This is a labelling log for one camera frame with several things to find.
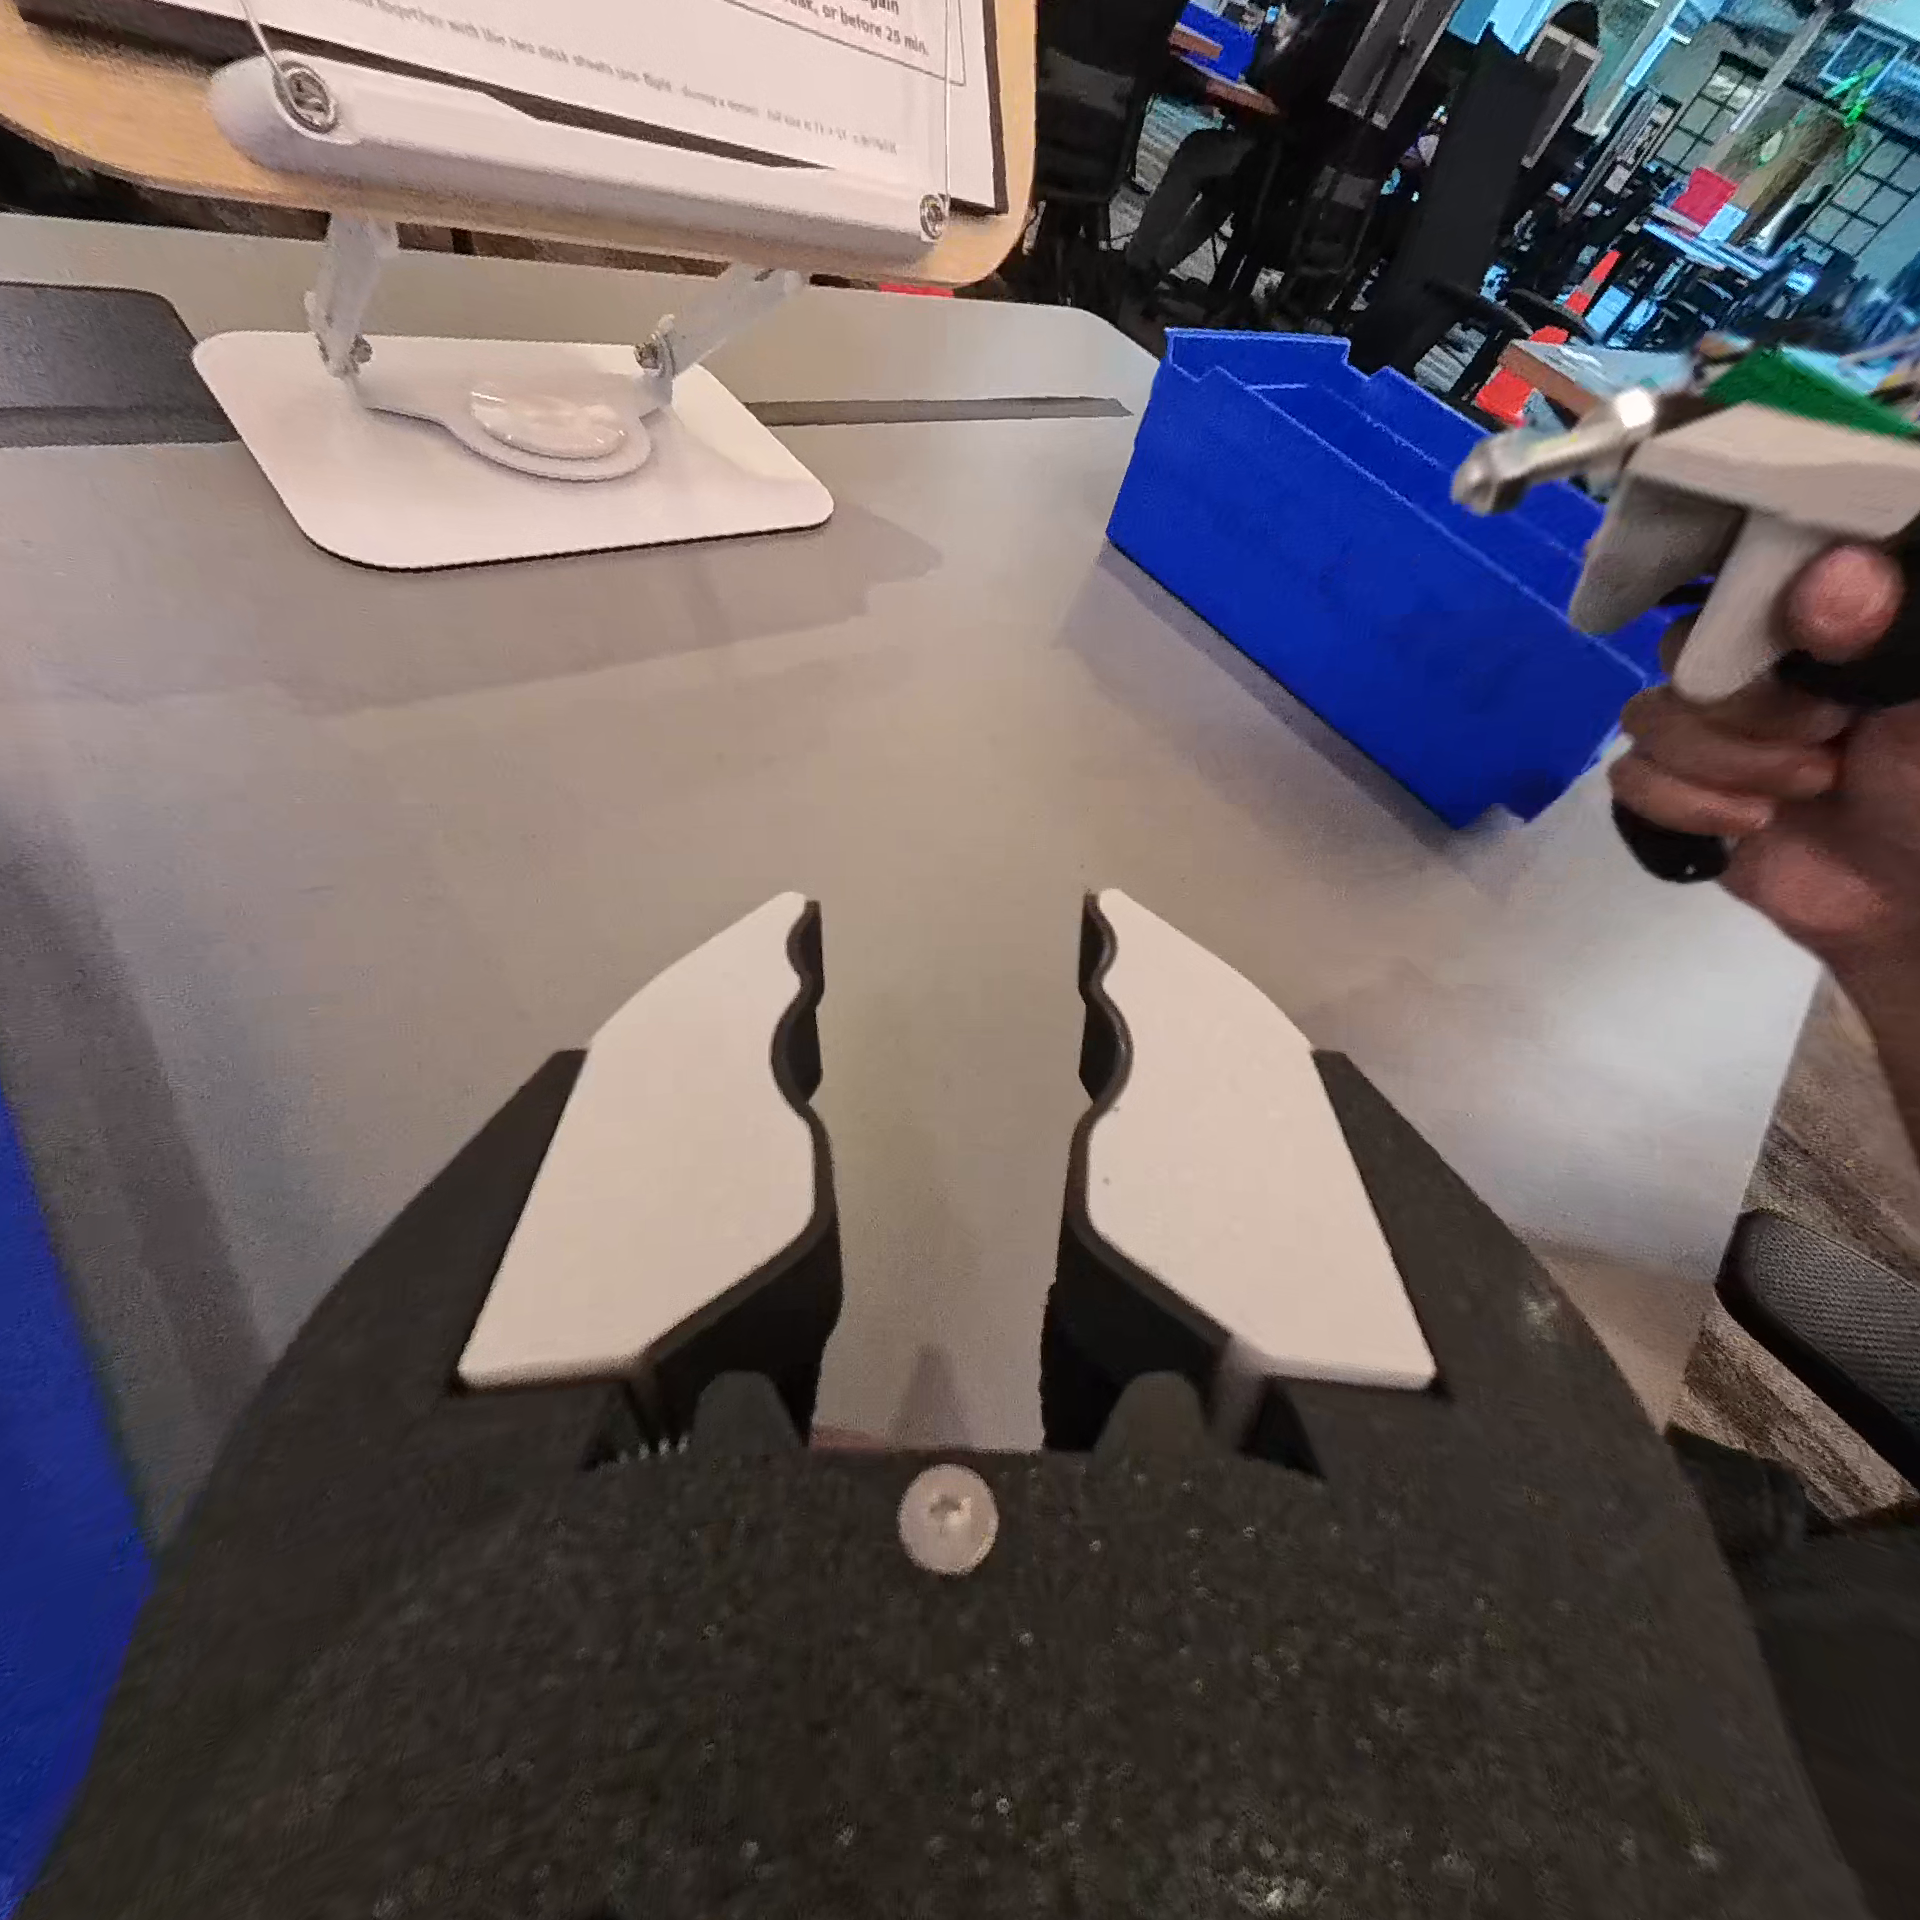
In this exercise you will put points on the grey desk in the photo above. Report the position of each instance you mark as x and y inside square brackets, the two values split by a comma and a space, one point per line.
[902, 691]

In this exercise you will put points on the person's dark clothing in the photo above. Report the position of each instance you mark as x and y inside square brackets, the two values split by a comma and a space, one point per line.
[1832, 1680]

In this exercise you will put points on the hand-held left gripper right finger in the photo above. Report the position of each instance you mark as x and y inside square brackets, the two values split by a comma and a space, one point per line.
[1260, 1202]

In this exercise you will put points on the white document stand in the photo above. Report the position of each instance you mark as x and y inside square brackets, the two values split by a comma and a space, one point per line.
[481, 451]

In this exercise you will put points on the silver bolt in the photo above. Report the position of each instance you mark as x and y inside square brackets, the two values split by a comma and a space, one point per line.
[1546, 451]

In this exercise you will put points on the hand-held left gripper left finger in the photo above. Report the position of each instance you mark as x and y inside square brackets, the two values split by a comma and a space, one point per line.
[646, 1202]

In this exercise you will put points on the person's right hand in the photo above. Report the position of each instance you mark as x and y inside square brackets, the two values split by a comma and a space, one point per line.
[1773, 780]

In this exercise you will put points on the green crate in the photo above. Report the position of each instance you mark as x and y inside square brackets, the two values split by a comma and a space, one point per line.
[1845, 384]

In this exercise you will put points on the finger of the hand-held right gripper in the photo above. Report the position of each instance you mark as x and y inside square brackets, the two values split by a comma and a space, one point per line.
[1710, 467]

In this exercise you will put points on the printed instruction sheet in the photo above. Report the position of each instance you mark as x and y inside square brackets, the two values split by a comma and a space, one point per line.
[751, 61]

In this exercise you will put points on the blue plastic bin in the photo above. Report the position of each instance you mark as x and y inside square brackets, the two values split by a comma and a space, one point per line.
[1322, 572]
[60, 1562]

